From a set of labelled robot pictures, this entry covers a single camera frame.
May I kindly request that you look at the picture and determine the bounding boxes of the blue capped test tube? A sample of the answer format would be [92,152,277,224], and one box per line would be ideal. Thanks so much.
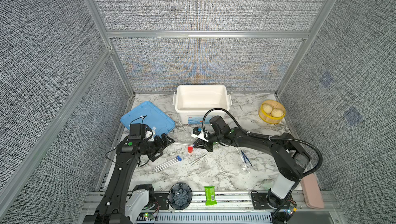
[153,156,182,171]
[173,142,193,147]

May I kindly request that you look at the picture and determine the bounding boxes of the small clear glass dish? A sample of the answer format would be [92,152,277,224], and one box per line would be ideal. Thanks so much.
[241,165,250,174]

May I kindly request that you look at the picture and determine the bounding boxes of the steamed bun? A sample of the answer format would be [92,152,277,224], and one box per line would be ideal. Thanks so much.
[271,108,284,118]
[262,104,273,114]

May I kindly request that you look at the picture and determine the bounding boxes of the left steamed bun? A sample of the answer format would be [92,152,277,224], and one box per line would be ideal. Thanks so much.
[262,104,273,114]

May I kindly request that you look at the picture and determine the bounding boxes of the clear test tube rack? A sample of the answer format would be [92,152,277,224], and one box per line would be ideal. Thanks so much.
[176,119,189,137]

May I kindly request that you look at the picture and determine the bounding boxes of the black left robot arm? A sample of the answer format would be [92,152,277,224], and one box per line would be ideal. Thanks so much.
[83,134,175,224]

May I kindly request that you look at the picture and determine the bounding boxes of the blue plastic bin lid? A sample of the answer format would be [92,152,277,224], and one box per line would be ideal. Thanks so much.
[121,101,176,140]

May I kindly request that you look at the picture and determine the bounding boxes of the white plastic storage bin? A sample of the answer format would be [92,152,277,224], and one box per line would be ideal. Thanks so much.
[173,85,232,125]

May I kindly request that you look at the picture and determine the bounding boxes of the black corrugated cable hose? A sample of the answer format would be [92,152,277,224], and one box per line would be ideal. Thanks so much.
[202,107,323,178]

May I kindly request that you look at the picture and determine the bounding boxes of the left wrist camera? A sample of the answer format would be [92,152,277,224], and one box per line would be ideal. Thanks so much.
[128,123,146,140]

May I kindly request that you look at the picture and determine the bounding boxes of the right steamed bun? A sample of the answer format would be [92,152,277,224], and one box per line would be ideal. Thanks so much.
[271,108,284,118]

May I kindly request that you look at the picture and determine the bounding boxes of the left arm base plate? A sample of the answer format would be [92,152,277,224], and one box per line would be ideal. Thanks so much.
[126,192,170,211]

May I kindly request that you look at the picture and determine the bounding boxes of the bamboo steamer basket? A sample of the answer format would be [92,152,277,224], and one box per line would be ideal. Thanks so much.
[258,100,286,124]

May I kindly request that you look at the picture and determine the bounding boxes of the metal tweezers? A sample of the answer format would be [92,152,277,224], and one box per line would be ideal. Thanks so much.
[189,154,206,166]

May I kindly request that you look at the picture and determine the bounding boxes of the pink pouch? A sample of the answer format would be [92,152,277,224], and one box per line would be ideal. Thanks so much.
[301,174,325,209]

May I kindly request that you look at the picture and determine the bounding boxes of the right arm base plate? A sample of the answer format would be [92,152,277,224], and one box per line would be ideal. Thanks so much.
[250,191,278,210]

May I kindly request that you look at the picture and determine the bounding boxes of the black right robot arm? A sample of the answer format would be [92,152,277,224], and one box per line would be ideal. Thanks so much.
[191,124,322,209]

